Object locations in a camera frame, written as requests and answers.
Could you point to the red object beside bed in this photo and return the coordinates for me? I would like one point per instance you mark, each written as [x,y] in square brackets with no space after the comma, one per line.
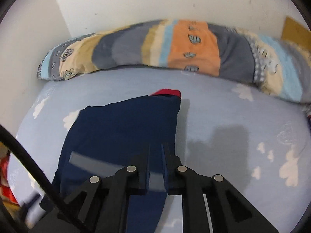
[6,192]

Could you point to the navy work jacket red collar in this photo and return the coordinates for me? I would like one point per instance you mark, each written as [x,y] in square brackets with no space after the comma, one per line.
[103,139]

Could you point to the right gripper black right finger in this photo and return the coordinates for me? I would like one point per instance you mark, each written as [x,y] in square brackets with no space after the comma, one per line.
[210,204]

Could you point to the light blue cloud bed sheet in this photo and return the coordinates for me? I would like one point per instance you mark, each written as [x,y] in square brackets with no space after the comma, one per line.
[260,144]

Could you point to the dark patterned pillow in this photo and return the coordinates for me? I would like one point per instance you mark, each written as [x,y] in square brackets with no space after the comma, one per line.
[307,112]

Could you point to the striped patchwork rolled quilt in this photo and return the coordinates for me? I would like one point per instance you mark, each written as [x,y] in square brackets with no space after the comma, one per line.
[277,67]

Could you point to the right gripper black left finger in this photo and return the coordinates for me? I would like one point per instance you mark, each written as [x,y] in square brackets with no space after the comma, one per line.
[100,204]

